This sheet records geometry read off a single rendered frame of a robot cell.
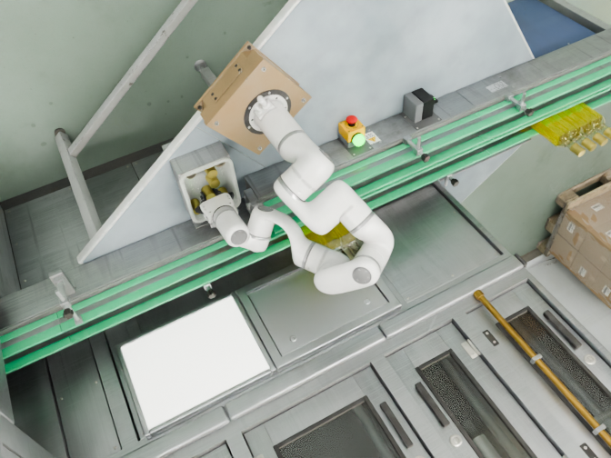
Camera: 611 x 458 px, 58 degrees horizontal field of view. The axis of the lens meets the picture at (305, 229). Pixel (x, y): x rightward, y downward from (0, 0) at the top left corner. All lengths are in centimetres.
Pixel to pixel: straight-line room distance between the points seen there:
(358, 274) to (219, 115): 59
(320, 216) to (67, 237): 121
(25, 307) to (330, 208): 101
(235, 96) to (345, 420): 100
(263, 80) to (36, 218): 127
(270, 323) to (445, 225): 77
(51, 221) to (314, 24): 135
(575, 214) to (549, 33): 299
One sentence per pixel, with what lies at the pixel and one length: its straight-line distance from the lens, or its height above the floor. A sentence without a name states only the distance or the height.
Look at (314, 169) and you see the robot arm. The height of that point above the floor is 114.
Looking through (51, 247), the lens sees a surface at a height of 41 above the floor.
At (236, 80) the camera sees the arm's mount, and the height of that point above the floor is 83.
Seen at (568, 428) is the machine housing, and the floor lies 188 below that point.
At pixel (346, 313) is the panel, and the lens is 186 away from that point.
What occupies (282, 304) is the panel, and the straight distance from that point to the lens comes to 190.
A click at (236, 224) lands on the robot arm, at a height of 106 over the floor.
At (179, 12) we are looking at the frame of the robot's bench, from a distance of 217.
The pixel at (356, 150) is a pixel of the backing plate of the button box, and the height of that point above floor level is 85.
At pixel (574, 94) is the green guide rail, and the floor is 94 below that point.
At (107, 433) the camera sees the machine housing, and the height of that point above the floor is 124.
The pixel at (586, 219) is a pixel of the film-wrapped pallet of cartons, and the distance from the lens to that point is 549.
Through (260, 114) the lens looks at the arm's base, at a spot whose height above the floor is 89.
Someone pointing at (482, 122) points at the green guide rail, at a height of 94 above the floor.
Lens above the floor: 209
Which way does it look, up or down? 36 degrees down
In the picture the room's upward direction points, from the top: 145 degrees clockwise
